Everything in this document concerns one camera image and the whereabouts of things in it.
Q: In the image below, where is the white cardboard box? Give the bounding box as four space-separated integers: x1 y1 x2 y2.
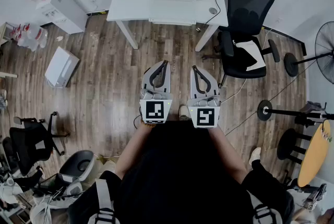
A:
44 46 80 88

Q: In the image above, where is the grey gripper device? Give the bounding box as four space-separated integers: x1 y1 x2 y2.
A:
302 183 327 213

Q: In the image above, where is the person's left forearm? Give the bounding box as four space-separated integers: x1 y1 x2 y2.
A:
114 121 157 179

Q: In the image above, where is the round wooden table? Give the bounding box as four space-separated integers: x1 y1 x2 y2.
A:
297 120 332 188

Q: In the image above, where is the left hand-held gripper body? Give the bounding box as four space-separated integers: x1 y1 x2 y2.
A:
139 88 173 124

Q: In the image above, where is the person's right forearm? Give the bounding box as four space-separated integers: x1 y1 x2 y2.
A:
207 127 248 184

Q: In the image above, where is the black standing fan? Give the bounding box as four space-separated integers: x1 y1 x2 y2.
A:
283 21 334 85

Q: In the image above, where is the white cloth bag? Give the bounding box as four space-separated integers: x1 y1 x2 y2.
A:
232 39 267 72

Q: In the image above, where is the black power cable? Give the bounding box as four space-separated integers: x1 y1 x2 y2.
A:
204 0 221 26

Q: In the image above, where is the person's right white shoe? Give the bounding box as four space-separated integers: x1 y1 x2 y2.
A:
178 104 193 121

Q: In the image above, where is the clear jug with red label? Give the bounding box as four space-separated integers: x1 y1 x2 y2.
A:
16 34 40 52
25 25 49 49

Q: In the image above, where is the cluttered white workbench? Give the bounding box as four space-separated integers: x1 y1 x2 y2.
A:
0 160 68 224

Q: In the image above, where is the black office swivel chair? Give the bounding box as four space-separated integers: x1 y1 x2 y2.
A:
9 112 70 176

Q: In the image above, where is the person's black shirt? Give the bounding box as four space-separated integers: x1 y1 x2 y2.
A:
67 120 295 224

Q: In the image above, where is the black round stool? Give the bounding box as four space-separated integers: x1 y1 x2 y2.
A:
276 128 313 165

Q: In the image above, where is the thin black floor cable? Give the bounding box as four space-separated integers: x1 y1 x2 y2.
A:
225 61 316 136

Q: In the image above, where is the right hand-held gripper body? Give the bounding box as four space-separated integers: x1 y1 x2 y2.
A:
187 95 222 129

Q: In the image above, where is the white floor cable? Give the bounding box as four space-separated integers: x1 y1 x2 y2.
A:
221 78 247 103

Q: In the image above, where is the white desk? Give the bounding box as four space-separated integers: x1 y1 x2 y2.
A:
106 0 229 53

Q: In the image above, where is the black stand with round base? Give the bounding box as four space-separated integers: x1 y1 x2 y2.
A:
257 99 334 127

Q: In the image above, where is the white water dispenser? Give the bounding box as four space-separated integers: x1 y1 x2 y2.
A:
35 0 88 35

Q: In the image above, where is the grey backpack strap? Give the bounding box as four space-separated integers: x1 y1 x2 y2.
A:
246 191 280 224
88 178 121 224

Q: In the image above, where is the grey round machine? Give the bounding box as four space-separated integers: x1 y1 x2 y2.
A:
58 149 94 197

